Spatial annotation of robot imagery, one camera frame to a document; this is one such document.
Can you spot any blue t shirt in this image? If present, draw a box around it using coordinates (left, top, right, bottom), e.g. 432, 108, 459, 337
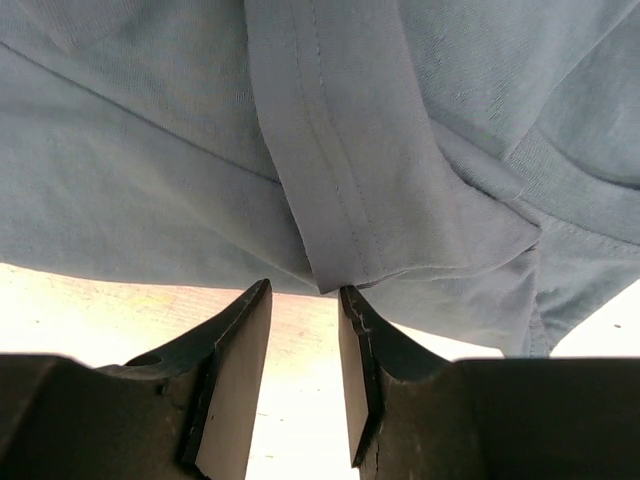
1, 1, 639, 356

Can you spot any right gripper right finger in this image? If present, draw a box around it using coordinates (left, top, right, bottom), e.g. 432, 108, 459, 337
338, 286, 449, 469

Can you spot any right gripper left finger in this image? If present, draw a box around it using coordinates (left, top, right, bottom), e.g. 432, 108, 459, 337
98, 279, 272, 475

